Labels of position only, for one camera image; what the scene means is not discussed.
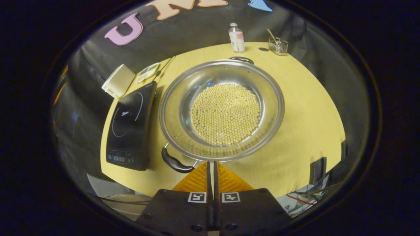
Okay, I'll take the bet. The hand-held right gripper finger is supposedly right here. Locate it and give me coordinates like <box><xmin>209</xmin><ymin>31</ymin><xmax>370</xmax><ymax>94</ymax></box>
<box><xmin>214</xmin><ymin>161</ymin><xmax>292</xmax><ymax>236</ymax></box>
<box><xmin>136</xmin><ymin>161</ymin><xmax>214</xmax><ymax>236</ymax></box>

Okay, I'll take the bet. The white divided plate with beans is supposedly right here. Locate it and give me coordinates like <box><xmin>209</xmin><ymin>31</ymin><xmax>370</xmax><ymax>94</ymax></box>
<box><xmin>136</xmin><ymin>62</ymin><xmax>160</xmax><ymax>83</ymax></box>

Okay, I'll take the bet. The clear bottle with pink label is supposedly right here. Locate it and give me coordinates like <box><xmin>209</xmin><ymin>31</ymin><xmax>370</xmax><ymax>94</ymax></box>
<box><xmin>228</xmin><ymin>22</ymin><xmax>245</xmax><ymax>53</ymax></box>

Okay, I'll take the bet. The black induction cooktop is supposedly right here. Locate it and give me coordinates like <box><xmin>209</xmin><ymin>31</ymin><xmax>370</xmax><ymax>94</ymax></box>
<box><xmin>106</xmin><ymin>81</ymin><xmax>157</xmax><ymax>171</ymax></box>

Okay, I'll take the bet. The steel pot with black handles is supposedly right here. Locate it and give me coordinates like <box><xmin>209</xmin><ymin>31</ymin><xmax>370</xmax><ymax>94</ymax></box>
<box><xmin>159</xmin><ymin>56</ymin><xmax>285</xmax><ymax>173</ymax></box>

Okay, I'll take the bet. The pile of yellow soybeans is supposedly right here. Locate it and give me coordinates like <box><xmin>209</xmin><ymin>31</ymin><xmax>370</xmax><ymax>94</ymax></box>
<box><xmin>190</xmin><ymin>83</ymin><xmax>262</xmax><ymax>147</ymax></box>

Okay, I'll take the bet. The black power cable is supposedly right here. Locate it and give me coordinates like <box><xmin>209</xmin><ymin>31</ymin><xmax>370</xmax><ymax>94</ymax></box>
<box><xmin>154</xmin><ymin>56</ymin><xmax>176</xmax><ymax>79</ymax></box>

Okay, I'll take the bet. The white boxy appliance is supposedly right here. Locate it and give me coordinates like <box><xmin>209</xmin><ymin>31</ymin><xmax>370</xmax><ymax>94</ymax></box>
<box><xmin>102</xmin><ymin>64</ymin><xmax>136</xmax><ymax>99</ymax></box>

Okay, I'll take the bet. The wire basket holder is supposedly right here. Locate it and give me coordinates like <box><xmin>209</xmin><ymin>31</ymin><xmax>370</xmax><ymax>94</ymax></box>
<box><xmin>268</xmin><ymin>37</ymin><xmax>289</xmax><ymax>55</ymax></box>

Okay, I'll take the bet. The black bracket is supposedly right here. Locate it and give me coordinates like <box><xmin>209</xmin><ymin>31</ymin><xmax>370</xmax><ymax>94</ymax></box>
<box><xmin>310</xmin><ymin>157</ymin><xmax>327</xmax><ymax>186</ymax></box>

